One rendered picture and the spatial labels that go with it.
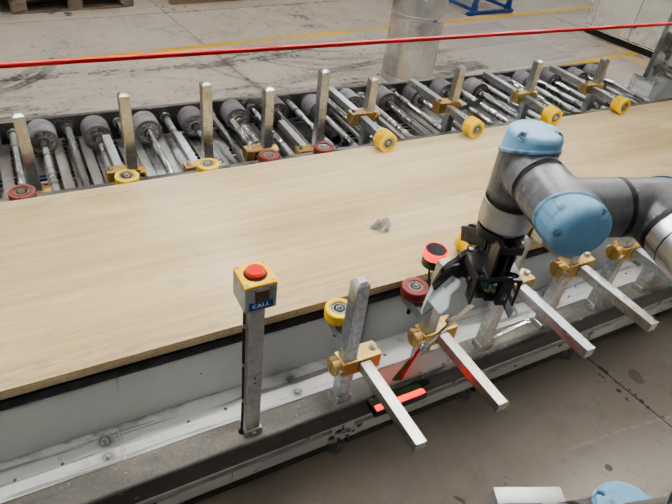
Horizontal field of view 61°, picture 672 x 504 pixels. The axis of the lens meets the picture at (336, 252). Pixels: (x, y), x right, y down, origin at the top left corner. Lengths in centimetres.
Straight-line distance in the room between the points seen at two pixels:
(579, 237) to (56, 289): 131
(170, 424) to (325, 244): 68
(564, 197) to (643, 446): 221
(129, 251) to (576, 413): 199
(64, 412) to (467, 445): 155
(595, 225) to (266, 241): 121
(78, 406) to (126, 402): 12
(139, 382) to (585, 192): 119
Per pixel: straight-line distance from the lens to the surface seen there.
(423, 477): 236
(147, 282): 163
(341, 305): 155
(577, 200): 70
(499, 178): 80
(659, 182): 80
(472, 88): 335
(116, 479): 150
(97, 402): 159
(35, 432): 163
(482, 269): 87
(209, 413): 167
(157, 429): 165
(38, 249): 180
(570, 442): 268
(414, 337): 158
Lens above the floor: 197
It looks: 38 degrees down
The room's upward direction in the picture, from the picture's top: 8 degrees clockwise
